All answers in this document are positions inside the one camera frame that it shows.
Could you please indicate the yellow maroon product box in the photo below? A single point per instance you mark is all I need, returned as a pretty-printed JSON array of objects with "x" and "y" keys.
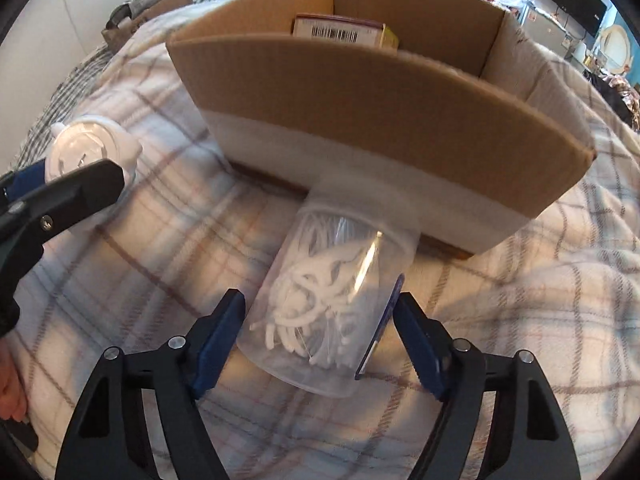
[{"x": 345, "y": 30}]

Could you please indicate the grey checked bed sheet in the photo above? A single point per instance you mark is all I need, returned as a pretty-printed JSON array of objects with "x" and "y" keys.
[{"x": 92, "y": 72}]

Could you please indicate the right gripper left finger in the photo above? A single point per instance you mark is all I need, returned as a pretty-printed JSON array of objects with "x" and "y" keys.
[{"x": 107, "y": 437}]

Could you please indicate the clear plastic floss jar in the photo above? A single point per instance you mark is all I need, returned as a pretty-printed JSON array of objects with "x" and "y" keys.
[{"x": 328, "y": 295}]

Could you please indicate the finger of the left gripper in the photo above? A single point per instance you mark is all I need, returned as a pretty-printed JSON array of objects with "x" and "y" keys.
[
  {"x": 15, "y": 184},
  {"x": 55, "y": 207}
]

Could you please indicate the plaid beige blanket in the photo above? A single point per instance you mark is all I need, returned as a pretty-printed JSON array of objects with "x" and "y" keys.
[{"x": 566, "y": 287}]

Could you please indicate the small cardboard box with clutter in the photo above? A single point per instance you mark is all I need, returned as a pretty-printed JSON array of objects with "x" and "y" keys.
[{"x": 129, "y": 16}]

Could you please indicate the open cardboard box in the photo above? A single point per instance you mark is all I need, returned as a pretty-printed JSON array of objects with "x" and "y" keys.
[{"x": 467, "y": 118}]

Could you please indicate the oval white vanity mirror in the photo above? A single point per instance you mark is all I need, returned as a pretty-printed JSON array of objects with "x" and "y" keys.
[{"x": 614, "y": 49}]

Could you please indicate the silver mini fridge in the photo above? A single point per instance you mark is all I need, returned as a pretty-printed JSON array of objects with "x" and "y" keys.
[{"x": 547, "y": 31}]

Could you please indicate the white ceramic animal figurine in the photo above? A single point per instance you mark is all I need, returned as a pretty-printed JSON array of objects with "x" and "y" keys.
[{"x": 87, "y": 139}]

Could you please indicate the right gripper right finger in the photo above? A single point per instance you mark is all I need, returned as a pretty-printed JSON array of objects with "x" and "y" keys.
[{"x": 528, "y": 437}]

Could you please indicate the operator bare hand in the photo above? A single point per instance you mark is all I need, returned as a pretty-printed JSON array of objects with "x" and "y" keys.
[{"x": 13, "y": 402}]

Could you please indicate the black jacket on chair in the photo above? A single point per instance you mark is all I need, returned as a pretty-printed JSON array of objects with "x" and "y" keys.
[{"x": 620, "y": 96}]

